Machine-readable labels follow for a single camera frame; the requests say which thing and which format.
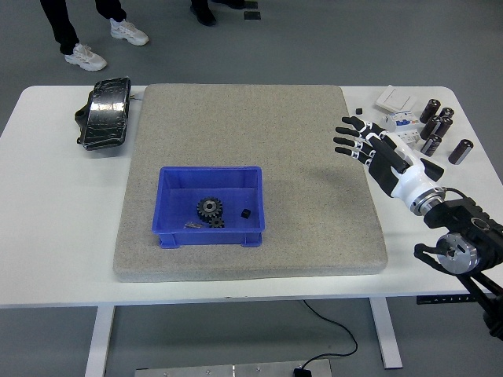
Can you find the black floor plug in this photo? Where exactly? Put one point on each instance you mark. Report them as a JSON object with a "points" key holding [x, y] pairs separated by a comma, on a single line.
{"points": [[301, 372]]}

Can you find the blue plastic box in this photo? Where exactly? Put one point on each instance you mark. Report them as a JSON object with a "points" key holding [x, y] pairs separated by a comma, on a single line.
{"points": [[208, 236]]}

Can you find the black desk control panel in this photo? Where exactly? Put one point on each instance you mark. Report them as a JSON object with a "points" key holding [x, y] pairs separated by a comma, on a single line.
{"points": [[440, 299]]}

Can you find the white table leg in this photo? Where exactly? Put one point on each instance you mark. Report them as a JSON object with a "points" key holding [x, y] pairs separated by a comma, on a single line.
{"points": [[98, 345], [387, 337]]}

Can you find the black film-wrapped device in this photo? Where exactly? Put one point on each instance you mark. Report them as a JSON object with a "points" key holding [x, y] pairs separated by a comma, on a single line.
{"points": [[104, 114]]}

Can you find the white wall switch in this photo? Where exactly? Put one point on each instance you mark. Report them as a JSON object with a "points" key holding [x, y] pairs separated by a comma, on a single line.
{"points": [[395, 98]]}

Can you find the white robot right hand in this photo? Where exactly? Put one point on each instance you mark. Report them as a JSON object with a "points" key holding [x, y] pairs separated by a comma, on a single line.
{"points": [[412, 180]]}

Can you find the metal floor plate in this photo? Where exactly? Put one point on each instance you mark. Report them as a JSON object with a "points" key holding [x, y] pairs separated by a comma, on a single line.
{"points": [[236, 371]]}

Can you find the grey-brown mat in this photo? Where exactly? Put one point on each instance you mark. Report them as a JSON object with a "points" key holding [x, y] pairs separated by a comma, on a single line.
{"points": [[255, 137]]}

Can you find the black power adapter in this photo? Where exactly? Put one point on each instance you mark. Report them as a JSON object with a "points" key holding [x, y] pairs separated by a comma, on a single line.
{"points": [[434, 169]]}

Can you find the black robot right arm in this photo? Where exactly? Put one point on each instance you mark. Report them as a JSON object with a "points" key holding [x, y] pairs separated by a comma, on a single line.
{"points": [[463, 220]]}

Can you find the dark cylindrical capacitor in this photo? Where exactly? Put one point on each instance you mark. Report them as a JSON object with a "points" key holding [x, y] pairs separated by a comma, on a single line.
{"points": [[446, 112], [460, 151], [429, 127], [431, 144], [430, 110], [445, 126]]}

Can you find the dark floor socket plate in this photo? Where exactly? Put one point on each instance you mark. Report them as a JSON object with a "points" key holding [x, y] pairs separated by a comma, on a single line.
{"points": [[252, 15], [251, 4]]}

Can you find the small black gear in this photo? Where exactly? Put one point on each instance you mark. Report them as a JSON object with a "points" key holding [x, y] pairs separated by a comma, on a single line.
{"points": [[216, 224]]}

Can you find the white circuit breaker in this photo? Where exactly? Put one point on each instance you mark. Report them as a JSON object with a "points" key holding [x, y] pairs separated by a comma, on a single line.
{"points": [[404, 119]]}

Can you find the large black gear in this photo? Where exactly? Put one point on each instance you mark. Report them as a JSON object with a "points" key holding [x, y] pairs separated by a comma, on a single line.
{"points": [[204, 214]]}

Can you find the small bag of screws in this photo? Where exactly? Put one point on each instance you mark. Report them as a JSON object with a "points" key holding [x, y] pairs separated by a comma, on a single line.
{"points": [[192, 225]]}

